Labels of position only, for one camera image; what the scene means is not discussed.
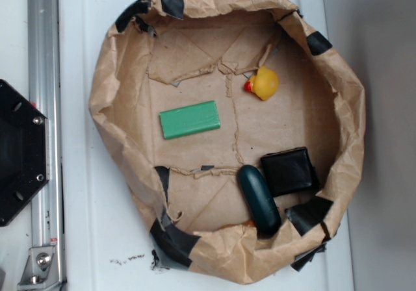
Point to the yellow rubber duck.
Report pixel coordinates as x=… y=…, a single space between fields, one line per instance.
x=263 y=84

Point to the green rectangular block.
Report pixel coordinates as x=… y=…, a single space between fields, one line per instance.
x=189 y=120

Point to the brown paper bag bin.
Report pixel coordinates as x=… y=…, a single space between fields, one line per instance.
x=165 y=54

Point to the black square pouch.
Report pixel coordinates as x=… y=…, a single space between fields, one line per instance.
x=289 y=171

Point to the dark teal oval case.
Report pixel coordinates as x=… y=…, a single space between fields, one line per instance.
x=261 y=204

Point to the orange object under bag fold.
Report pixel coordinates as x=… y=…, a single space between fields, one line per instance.
x=249 y=223

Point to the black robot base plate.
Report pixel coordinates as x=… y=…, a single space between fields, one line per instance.
x=23 y=152

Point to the metal corner bracket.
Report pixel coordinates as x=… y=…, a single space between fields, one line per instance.
x=41 y=271

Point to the aluminium extrusion rail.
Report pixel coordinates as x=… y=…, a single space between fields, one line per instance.
x=47 y=207

